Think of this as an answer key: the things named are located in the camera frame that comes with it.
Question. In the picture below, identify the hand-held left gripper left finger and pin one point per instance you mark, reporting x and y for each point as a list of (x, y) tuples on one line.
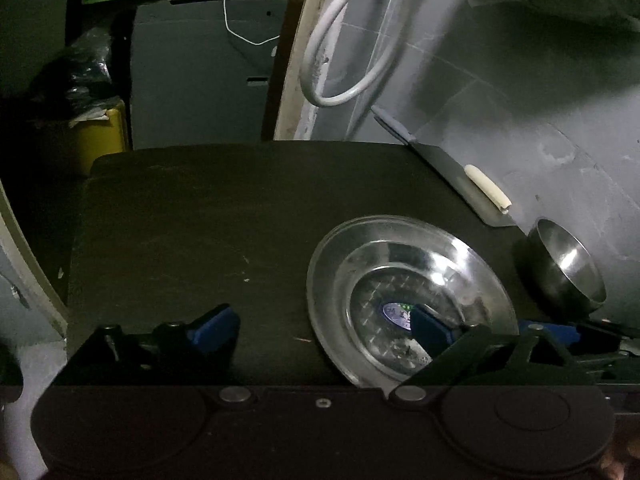
[(215, 327)]

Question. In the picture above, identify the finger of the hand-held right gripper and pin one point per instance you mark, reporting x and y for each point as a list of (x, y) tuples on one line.
[(562, 332)]

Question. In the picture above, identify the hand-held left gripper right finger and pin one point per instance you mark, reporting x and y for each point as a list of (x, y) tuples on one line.
[(430, 332)]

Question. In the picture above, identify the small steel bowl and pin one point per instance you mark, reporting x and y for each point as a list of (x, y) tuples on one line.
[(565, 265)]

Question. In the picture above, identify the steel plate with blue sticker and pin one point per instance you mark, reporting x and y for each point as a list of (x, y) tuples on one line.
[(360, 270)]

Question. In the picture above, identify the dark grey cabinet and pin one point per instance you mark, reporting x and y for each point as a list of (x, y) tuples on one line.
[(200, 85)]

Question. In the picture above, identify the worn wooden board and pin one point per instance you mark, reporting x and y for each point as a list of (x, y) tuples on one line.
[(292, 85)]

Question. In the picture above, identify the black plastic bag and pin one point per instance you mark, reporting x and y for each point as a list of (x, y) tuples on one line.
[(85, 65)]

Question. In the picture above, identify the cream door frame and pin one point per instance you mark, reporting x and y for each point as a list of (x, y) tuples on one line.
[(30, 270)]

